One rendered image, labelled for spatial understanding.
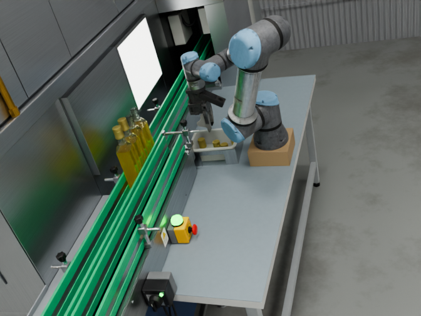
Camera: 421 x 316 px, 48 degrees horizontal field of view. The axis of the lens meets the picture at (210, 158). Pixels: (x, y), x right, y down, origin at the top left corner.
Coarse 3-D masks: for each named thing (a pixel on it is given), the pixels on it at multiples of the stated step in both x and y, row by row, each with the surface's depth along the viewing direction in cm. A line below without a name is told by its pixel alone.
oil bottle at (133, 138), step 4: (128, 136) 180; (132, 136) 180; (136, 136) 182; (128, 140) 179; (132, 140) 179; (136, 140) 182; (136, 144) 181; (136, 148) 181; (140, 148) 185; (136, 152) 182; (140, 152) 185; (140, 156) 184; (144, 156) 188; (140, 160) 184; (144, 160) 187; (140, 164) 185
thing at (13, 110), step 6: (0, 78) 134; (0, 84) 134; (0, 90) 135; (6, 90) 136; (6, 96) 137; (6, 102) 138; (12, 102) 138; (12, 108) 139; (12, 114) 139; (18, 114) 140
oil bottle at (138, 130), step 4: (136, 128) 184; (140, 128) 186; (132, 132) 184; (136, 132) 184; (140, 132) 186; (140, 136) 185; (144, 136) 189; (140, 140) 185; (144, 140) 189; (140, 144) 186; (144, 144) 188; (144, 148) 188; (148, 148) 192; (144, 152) 188; (148, 152) 192
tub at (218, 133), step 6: (198, 132) 222; (204, 132) 222; (210, 132) 221; (216, 132) 221; (222, 132) 220; (192, 138) 218; (198, 138) 223; (204, 138) 224; (210, 138) 223; (216, 138) 222; (222, 138) 222; (228, 138) 221; (198, 144) 222; (210, 144) 224; (228, 144) 220; (234, 144) 206; (198, 150) 209; (204, 150) 208
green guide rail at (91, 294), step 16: (160, 144) 195; (160, 160) 195; (144, 176) 178; (144, 192) 177; (128, 208) 163; (128, 224) 163; (112, 240) 151; (112, 256) 151; (96, 272) 140; (112, 272) 149; (96, 288) 140; (80, 304) 131; (96, 304) 139
